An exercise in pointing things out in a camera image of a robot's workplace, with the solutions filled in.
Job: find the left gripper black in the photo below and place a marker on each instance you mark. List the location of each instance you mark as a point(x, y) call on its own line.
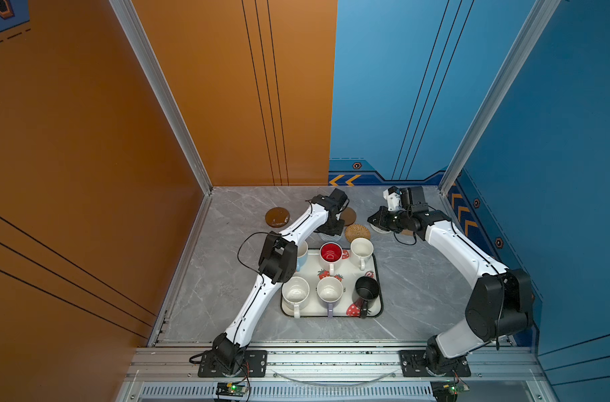
point(337, 231)

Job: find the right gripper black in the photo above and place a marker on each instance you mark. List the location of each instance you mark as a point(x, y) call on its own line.
point(380, 222)

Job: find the brown round wooden coaster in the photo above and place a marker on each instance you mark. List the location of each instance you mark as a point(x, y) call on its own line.
point(348, 216)

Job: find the woven rattan round coaster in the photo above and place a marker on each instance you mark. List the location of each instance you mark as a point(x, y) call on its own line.
point(357, 231)

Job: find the white multicolour woven rope coaster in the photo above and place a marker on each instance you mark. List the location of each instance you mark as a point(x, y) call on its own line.
point(379, 230)

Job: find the dark scratched wooden coaster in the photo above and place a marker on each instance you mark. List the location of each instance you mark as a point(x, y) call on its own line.
point(277, 217)

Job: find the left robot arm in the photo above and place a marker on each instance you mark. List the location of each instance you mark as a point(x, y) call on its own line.
point(276, 266)

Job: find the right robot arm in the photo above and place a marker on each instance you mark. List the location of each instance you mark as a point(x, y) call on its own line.
point(501, 303)

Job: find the white mug red inside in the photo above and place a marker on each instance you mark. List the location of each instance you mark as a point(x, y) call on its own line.
point(330, 255)

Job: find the plain white mug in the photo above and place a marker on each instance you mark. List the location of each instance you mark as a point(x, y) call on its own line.
point(361, 250)

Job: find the strawberry print serving tray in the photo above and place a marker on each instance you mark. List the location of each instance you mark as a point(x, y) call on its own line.
point(348, 274)

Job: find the black mug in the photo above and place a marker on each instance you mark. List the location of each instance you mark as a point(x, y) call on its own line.
point(367, 290)

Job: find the white mug front left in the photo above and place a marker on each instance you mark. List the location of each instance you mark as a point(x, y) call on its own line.
point(296, 294)

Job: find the right green circuit board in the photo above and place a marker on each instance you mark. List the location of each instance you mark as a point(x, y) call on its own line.
point(448, 391)

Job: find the green circuit board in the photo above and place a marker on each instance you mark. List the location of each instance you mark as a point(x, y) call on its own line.
point(448, 391)
point(232, 391)

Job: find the left green circuit board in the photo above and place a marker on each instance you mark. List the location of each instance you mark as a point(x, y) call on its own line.
point(232, 391)

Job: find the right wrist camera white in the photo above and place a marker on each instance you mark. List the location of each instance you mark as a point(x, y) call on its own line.
point(393, 200)

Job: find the white mug blue handle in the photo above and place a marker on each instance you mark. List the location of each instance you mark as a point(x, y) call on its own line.
point(302, 255)

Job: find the white mug purple handle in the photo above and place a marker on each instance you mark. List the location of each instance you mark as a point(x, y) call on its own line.
point(330, 291)

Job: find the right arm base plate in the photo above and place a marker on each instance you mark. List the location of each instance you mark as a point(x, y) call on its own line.
point(417, 363)

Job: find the aluminium front rail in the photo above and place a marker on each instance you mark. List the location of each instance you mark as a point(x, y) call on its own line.
point(334, 372)

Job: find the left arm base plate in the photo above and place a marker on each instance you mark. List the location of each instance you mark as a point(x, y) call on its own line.
point(253, 363)

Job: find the aluminium corner post right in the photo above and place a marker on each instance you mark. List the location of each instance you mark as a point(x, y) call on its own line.
point(532, 29)

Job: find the aluminium corner post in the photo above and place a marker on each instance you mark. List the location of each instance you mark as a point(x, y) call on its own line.
point(132, 27)
point(532, 29)

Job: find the aluminium corner post left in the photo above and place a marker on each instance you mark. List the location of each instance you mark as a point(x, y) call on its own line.
point(132, 27)

